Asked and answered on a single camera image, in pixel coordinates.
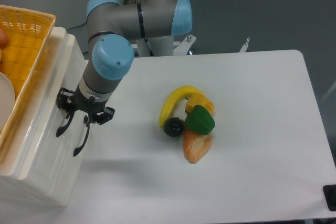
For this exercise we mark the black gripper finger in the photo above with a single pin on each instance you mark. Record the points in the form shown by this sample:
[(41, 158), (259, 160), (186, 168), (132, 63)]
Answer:
[(65, 101), (103, 116)]

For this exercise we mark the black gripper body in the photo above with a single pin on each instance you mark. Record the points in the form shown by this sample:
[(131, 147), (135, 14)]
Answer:
[(89, 105)]

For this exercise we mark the black top drawer handle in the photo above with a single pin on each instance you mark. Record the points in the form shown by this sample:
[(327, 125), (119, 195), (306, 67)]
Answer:
[(63, 127)]

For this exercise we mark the black drawer handle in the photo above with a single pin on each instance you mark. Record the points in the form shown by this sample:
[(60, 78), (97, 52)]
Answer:
[(83, 137), (63, 127)]

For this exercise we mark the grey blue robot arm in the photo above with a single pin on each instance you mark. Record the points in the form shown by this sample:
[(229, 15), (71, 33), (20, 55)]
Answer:
[(112, 25)]

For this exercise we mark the white drawer cabinet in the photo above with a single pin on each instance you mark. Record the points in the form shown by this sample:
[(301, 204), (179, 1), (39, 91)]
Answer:
[(21, 135)]

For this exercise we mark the white plate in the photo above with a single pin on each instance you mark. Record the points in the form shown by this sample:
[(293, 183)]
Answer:
[(7, 99)]

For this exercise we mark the yellow toy banana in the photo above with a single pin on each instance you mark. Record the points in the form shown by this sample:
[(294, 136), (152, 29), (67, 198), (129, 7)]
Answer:
[(173, 99)]

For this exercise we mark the black toy plum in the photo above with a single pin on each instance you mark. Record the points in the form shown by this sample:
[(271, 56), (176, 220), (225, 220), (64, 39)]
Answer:
[(173, 127)]

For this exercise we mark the yellow woven basket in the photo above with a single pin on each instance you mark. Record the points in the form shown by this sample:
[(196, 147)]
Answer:
[(28, 31)]

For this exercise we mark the red toy apple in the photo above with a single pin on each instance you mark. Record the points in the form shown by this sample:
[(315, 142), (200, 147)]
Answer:
[(3, 38)]

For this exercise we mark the orange toy pepper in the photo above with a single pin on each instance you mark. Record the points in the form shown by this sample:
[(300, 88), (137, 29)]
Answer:
[(199, 99)]

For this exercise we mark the green toy pepper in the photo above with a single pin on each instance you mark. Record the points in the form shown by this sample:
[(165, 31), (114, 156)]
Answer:
[(200, 121)]

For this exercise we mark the orange toy strawberry slice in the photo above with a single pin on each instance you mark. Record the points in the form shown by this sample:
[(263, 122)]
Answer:
[(195, 145)]

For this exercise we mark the black corner device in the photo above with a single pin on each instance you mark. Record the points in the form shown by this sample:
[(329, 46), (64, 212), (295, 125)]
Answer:
[(330, 196)]

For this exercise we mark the black lower drawer handle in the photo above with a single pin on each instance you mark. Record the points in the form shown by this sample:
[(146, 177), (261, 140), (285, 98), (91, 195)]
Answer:
[(83, 137)]

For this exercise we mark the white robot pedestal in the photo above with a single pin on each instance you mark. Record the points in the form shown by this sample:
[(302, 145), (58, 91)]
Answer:
[(158, 46)]

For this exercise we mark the white table frame bracket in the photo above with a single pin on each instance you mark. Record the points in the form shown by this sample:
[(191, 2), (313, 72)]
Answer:
[(245, 45)]

